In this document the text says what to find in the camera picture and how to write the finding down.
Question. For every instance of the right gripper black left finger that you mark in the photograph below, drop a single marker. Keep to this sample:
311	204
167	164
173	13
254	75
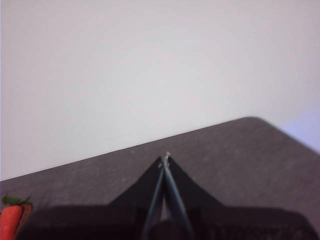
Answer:
112	222

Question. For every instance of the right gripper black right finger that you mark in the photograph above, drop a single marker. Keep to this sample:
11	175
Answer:
225	222

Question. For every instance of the orange carrot with green leaves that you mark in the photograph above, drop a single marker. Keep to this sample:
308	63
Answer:
10	220

